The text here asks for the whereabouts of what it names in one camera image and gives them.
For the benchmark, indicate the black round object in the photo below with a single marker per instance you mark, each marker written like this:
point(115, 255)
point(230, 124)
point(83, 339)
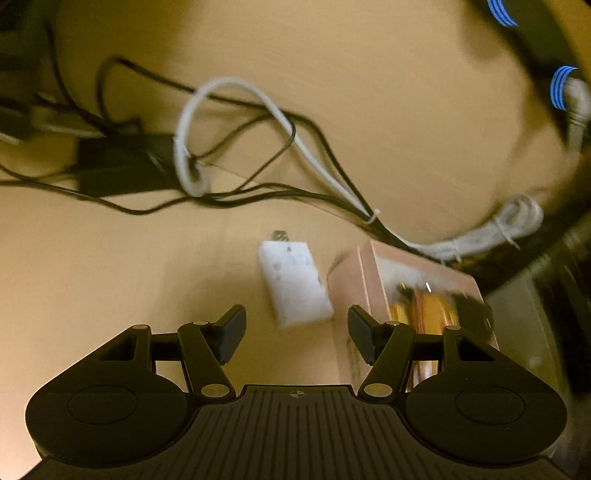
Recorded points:
point(473, 316)

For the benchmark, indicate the black power adapter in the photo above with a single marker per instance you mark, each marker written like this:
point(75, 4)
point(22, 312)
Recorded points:
point(124, 164)

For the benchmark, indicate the black computer monitor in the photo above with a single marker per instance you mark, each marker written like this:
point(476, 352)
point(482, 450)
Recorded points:
point(18, 18)

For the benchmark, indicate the pink box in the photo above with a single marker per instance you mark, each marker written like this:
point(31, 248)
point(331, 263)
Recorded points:
point(364, 277)

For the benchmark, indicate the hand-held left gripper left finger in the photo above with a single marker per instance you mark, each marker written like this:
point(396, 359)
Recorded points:
point(233, 332)

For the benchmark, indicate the white power strip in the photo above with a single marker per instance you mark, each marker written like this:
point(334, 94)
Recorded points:
point(51, 121)

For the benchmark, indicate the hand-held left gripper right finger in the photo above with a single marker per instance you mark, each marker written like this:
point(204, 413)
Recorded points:
point(362, 334)

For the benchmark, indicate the white charger plug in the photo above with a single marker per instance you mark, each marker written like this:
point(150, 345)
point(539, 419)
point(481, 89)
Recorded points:
point(298, 281)

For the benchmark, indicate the black device with blue lights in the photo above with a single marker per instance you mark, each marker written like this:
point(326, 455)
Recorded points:
point(531, 41)

